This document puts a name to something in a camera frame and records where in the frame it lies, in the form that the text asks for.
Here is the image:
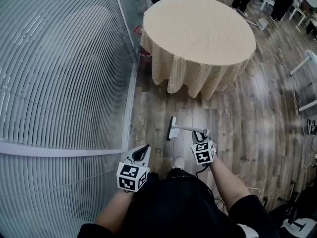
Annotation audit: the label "white desk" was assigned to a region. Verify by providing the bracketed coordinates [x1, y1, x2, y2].
[289, 50, 317, 113]

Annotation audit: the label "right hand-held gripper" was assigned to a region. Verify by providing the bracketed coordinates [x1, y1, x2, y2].
[190, 131, 217, 166]

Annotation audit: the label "person's black clothing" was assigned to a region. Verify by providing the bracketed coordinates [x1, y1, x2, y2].
[76, 169, 280, 238]

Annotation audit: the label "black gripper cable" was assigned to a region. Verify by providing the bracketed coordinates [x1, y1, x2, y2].
[195, 164, 213, 180]

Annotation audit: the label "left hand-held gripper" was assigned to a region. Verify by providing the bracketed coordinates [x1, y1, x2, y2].
[116, 144, 151, 192]

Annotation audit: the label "person's white shoe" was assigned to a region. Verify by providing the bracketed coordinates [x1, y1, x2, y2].
[171, 156, 185, 170]

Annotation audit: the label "person's right forearm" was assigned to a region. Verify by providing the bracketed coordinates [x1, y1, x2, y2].
[210, 155, 251, 211]

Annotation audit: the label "glass partition blinds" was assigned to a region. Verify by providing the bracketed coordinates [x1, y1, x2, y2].
[0, 0, 149, 238]

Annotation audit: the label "person's left forearm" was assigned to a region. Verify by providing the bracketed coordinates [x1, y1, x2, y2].
[95, 188, 136, 234]

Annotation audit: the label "black equipment stand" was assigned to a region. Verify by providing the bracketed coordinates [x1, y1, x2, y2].
[269, 179, 317, 238]

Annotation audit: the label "beige checked tablecloth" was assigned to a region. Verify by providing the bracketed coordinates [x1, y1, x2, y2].
[140, 0, 257, 101]

